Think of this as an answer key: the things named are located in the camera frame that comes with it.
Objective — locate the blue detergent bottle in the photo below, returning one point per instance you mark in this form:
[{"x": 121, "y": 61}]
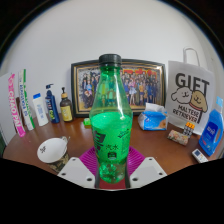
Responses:
[{"x": 211, "y": 131}]

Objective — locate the framed group photo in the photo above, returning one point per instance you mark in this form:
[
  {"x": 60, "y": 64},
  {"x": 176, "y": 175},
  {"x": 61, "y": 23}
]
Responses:
[{"x": 146, "y": 86}]

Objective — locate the dark blue pump bottle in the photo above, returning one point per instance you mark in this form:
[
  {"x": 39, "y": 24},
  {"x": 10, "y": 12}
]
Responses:
[{"x": 52, "y": 108}]

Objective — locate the white paper gift bag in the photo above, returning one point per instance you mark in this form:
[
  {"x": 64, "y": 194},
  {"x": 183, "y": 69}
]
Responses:
[{"x": 190, "y": 96}]

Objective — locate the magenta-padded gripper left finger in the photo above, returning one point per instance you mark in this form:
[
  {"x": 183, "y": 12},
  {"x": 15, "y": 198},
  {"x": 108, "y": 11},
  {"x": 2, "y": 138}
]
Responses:
[{"x": 76, "y": 171}]

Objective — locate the green plastic soda bottle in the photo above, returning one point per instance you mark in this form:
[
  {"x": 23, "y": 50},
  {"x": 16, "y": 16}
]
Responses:
[{"x": 110, "y": 133}]

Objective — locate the stirrer stick in cup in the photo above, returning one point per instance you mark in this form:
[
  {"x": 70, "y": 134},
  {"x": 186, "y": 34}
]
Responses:
[{"x": 65, "y": 138}]

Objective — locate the long green white box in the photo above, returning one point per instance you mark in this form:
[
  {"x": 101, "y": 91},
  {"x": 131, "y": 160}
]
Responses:
[{"x": 26, "y": 100}]

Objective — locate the long pink box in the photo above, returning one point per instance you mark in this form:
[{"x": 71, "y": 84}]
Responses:
[{"x": 15, "y": 106}]

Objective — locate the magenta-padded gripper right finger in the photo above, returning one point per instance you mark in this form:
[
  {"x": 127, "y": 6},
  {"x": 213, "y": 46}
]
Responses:
[{"x": 148, "y": 170}]

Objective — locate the small patterned pouch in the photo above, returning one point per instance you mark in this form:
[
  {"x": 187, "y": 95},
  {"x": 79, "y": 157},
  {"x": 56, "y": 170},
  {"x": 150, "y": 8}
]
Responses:
[{"x": 177, "y": 137}]

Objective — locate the blue white tissue pack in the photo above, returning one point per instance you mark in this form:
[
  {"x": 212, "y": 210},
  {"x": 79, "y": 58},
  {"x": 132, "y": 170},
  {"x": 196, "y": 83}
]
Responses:
[{"x": 152, "y": 120}]

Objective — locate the orange-topped battery pack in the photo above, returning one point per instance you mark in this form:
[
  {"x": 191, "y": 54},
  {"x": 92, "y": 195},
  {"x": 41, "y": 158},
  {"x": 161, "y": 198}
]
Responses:
[{"x": 188, "y": 129}]

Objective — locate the yellow-labelled brown pump bottle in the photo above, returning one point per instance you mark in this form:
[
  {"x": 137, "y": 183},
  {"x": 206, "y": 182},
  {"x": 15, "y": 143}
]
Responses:
[{"x": 66, "y": 110}]

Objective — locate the white blue-capped lotion bottle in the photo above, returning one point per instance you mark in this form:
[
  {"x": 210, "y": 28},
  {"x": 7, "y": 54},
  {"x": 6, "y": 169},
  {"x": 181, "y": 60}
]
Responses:
[{"x": 40, "y": 111}]

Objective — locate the white remote control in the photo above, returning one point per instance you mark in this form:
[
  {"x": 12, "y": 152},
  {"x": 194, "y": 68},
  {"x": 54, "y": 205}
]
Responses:
[{"x": 200, "y": 156}]

